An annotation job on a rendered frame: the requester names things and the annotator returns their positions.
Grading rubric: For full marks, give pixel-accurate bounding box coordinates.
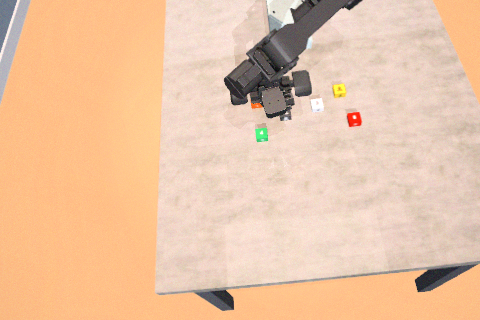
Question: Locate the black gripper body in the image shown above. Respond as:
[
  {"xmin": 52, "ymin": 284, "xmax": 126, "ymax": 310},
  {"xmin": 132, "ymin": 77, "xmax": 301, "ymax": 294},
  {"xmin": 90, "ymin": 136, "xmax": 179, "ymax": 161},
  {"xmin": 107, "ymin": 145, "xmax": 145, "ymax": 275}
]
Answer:
[{"xmin": 230, "ymin": 70, "xmax": 312, "ymax": 106}]

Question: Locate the yellow block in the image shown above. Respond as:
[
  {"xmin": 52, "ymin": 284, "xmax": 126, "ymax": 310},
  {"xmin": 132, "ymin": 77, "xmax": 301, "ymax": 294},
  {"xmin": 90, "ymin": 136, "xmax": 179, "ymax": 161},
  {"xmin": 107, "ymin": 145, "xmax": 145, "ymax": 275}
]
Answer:
[{"xmin": 333, "ymin": 84, "xmax": 346, "ymax": 98}]

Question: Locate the red block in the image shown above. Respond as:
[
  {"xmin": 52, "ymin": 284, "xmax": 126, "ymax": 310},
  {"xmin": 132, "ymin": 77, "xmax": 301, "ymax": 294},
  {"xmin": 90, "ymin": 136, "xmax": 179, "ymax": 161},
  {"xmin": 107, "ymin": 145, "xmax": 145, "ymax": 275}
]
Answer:
[{"xmin": 347, "ymin": 112, "xmax": 361, "ymax": 127}]

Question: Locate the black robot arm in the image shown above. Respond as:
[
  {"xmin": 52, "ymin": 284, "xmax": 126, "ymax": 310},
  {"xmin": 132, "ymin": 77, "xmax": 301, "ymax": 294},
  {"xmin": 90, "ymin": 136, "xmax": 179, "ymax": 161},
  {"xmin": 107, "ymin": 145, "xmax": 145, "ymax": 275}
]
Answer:
[{"xmin": 224, "ymin": 0, "xmax": 364, "ymax": 118}]

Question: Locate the green block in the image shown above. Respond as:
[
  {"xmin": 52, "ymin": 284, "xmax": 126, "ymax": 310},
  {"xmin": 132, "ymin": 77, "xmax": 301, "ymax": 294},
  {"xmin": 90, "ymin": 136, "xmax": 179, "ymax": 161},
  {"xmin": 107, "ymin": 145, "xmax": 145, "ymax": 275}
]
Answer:
[{"xmin": 255, "ymin": 128, "xmax": 268, "ymax": 142}]

